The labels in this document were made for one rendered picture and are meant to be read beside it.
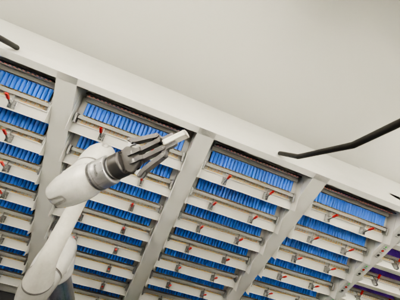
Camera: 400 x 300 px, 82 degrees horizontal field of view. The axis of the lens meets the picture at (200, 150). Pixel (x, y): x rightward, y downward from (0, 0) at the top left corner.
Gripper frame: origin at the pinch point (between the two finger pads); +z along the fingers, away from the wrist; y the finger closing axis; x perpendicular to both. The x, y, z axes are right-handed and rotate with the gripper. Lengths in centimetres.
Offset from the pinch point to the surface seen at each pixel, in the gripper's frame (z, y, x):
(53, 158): -75, 39, 37
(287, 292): 5, -83, 149
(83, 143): -59, 41, 41
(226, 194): -2, -8, 83
